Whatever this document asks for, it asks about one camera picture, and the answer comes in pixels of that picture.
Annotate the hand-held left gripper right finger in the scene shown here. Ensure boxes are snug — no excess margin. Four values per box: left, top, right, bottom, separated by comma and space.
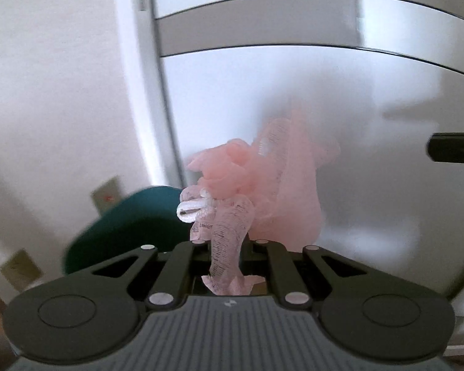
242, 240, 374, 312

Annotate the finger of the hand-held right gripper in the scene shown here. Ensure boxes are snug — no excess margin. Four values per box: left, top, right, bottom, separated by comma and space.
426, 127, 464, 173

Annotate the white door frame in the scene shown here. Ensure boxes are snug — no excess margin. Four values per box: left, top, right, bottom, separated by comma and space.
112, 0, 187, 191

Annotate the white door with grey stripes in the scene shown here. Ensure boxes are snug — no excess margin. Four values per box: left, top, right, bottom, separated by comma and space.
151, 0, 464, 318

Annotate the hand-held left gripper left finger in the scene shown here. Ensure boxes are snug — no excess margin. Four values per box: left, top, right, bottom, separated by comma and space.
86, 241, 210, 310

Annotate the beige wall outlet plate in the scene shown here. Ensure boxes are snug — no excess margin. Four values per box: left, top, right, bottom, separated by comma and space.
0, 249, 44, 293
91, 176, 124, 217

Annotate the pink mesh net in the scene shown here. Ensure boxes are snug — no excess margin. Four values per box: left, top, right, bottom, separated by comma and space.
177, 108, 341, 296

